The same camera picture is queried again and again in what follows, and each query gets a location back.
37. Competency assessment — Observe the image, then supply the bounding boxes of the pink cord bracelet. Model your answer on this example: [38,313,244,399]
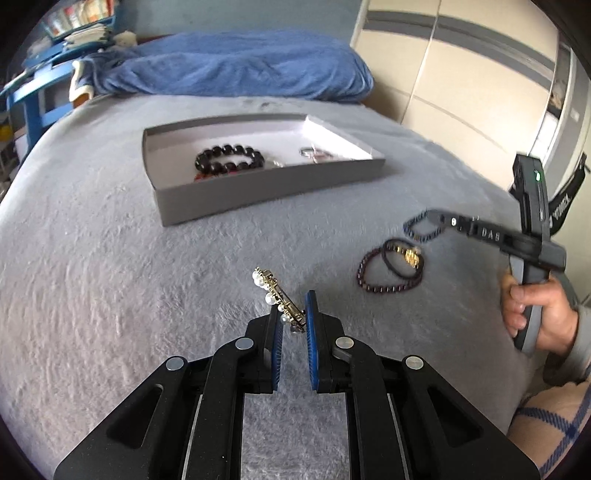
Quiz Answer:
[299,145,338,163]

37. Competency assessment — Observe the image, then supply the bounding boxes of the black hair tie gold charm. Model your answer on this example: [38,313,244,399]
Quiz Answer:
[381,239,424,280]

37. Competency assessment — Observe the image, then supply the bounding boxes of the person's plaid trouser leg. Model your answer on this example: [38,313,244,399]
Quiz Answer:
[505,381,591,480]

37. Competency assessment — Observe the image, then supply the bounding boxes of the grey cardboard box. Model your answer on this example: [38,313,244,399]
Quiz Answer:
[142,113,386,227]

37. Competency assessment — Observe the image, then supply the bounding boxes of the pearl hair clip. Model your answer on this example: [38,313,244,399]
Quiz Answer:
[252,267,306,334]

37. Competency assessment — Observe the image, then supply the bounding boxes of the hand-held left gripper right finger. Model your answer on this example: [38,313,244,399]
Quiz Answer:
[304,290,542,480]

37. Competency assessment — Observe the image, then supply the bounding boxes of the red bead bracelet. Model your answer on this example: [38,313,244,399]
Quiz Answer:
[193,162,252,182]

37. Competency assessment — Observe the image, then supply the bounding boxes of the dark blue braided bracelet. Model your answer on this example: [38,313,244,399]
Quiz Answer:
[403,210,444,243]

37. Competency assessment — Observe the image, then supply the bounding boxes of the person's right hand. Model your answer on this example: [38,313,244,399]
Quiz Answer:
[501,272,580,356]

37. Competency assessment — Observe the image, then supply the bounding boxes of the large black bead bracelet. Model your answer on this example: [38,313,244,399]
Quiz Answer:
[194,144,265,176]

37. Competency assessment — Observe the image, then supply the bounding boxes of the pile of papers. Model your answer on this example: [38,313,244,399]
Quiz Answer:
[62,28,114,49]

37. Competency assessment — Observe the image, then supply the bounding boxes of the small dark bead bracelet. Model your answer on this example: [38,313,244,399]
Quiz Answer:
[355,247,423,294]

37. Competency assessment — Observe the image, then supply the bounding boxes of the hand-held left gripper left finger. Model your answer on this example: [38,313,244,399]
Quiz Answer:
[53,310,283,480]

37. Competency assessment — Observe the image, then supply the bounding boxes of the beige wardrobe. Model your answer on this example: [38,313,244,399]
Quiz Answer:
[350,0,583,195]

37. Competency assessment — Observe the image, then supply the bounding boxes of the stack of books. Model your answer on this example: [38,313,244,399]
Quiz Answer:
[44,0,116,38]

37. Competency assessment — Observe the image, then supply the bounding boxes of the black printed strap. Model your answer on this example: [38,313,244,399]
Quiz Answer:
[549,154,591,232]

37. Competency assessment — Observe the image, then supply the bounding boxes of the blue blanket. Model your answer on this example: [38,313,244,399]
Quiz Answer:
[69,31,375,103]

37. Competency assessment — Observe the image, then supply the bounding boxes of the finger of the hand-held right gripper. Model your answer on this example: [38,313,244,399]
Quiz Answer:
[427,209,481,234]

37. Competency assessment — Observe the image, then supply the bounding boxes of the blue desk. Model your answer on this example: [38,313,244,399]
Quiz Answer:
[0,14,118,153]

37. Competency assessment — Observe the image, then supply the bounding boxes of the person's right forearm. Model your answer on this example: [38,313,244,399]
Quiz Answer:
[542,305,591,386]

